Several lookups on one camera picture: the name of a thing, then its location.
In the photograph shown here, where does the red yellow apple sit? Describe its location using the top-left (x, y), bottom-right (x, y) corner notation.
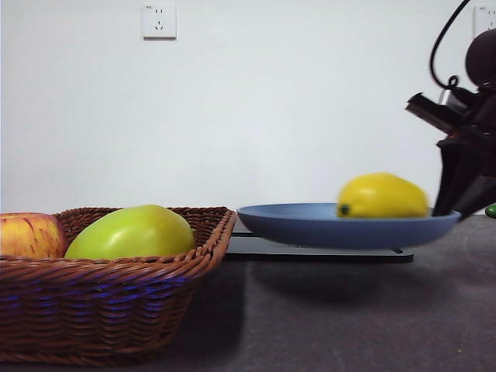
top-left (0, 212), bottom-right (69, 259)

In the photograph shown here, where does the dark green flat board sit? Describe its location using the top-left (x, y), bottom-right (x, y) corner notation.
top-left (224, 231), bottom-right (415, 264)

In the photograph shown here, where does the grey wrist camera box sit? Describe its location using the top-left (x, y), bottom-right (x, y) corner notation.
top-left (405, 91), bottom-right (472, 135)

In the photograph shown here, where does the green yellow mango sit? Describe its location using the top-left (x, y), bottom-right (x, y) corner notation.
top-left (64, 204), bottom-right (197, 261)

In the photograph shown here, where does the yellow lemon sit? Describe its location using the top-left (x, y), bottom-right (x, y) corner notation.
top-left (336, 172), bottom-right (430, 219)

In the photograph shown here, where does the brown wicker basket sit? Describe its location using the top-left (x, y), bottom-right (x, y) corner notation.
top-left (0, 206), bottom-right (238, 367)

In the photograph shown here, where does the light blue round plate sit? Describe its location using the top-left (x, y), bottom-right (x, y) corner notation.
top-left (236, 202), bottom-right (463, 250)

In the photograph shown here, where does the white wall socket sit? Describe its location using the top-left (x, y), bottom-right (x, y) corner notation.
top-left (142, 2), bottom-right (177, 41)
top-left (473, 5), bottom-right (496, 40)

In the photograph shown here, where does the black cable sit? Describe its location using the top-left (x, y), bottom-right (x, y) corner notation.
top-left (429, 0), bottom-right (472, 91)

